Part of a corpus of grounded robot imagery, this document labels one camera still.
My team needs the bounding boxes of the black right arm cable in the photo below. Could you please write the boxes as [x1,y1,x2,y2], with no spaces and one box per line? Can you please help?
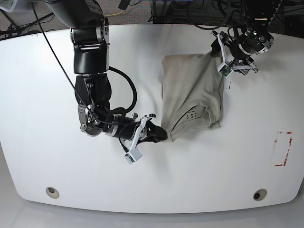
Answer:
[30,4,138,119]

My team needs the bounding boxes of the black tripod stand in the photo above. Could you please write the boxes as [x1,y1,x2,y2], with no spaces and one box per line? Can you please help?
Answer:
[0,10,55,40]

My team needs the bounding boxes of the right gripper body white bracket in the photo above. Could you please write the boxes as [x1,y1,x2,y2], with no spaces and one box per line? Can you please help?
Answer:
[110,113,156,152]

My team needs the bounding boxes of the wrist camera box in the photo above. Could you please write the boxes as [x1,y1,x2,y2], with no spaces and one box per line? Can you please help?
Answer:
[124,148,143,164]
[218,62,234,78]

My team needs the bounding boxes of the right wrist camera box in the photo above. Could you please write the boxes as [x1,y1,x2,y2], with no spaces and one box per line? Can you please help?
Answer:
[124,148,143,164]

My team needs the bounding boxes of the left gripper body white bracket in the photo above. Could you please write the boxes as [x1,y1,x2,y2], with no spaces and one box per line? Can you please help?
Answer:
[211,30,258,75]

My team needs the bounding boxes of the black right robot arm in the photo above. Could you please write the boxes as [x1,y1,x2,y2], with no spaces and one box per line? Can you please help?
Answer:
[45,0,167,152]

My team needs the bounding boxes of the red tape rectangle marking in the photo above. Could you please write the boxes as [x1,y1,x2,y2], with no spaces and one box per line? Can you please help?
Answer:
[272,132,293,167]

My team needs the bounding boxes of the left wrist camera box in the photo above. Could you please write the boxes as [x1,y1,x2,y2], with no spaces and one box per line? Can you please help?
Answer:
[218,62,234,78]

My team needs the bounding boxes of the table cable grommet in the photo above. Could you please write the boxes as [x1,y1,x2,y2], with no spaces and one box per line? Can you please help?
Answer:
[253,189,267,201]
[46,187,59,199]

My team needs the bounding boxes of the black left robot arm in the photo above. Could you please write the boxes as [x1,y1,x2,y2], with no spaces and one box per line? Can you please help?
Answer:
[211,0,282,77]

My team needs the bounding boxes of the left table cable grommet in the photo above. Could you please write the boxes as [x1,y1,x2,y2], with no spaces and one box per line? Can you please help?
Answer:
[46,187,59,199]

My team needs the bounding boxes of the beige grey T-shirt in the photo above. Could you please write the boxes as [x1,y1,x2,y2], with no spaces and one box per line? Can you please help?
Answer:
[161,52,224,142]

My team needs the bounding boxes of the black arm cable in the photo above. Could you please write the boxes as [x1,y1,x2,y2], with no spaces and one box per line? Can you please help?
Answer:
[30,4,138,119]
[185,0,250,31]

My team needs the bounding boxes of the right table cable grommet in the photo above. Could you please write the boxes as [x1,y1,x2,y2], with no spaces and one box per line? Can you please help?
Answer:
[253,189,267,201]

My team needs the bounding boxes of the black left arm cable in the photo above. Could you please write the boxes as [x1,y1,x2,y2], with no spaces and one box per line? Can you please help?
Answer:
[185,0,250,31]

